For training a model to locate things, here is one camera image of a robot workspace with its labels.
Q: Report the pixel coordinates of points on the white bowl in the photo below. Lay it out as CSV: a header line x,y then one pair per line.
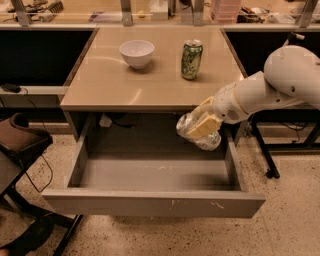
x,y
137,53

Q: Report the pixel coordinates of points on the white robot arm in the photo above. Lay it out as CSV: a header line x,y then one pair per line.
x,y
291,75

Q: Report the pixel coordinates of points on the green upright soda can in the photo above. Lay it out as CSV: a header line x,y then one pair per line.
x,y
191,59

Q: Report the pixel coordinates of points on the pink stacked container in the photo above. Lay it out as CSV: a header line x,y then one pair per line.
x,y
225,11

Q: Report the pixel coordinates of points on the open grey top drawer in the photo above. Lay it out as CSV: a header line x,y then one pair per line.
x,y
139,166

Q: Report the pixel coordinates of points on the black stand leg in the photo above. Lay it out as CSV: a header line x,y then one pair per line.
x,y
272,171

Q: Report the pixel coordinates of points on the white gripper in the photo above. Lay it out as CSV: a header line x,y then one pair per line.
x,y
227,103

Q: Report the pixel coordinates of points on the black device on ledge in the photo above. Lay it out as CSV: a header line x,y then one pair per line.
x,y
11,88

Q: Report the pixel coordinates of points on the white box on shelf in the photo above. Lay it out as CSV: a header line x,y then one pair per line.
x,y
158,9

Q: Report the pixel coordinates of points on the brown office chair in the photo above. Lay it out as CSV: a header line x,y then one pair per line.
x,y
20,147

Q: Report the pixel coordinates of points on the beige cabinet counter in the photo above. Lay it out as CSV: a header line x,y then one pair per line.
x,y
105,83

